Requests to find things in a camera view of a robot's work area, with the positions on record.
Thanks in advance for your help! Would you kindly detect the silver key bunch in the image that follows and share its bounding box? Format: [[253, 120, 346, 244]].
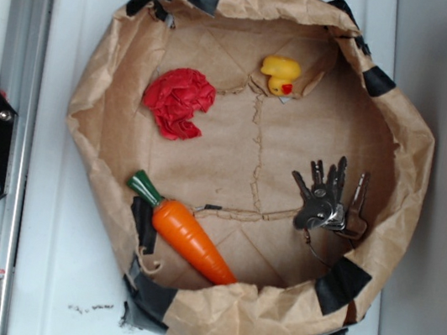
[[278, 148, 378, 270]]

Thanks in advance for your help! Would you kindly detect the orange plastic toy carrot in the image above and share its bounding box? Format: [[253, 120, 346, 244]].
[[127, 170, 237, 285]]

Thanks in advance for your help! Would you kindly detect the crumpled red paper ball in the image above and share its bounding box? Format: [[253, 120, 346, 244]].
[[141, 68, 217, 141]]

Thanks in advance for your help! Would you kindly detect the yellow rubber duck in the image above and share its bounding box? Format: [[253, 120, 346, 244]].
[[260, 55, 302, 97]]

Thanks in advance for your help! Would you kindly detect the brown paper bag bin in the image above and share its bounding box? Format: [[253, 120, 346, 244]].
[[66, 0, 435, 335]]

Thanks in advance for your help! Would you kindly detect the white tray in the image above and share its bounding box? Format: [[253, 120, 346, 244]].
[[7, 0, 398, 335]]

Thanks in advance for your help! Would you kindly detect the aluminium extrusion rail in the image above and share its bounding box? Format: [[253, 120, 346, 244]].
[[0, 0, 54, 335]]

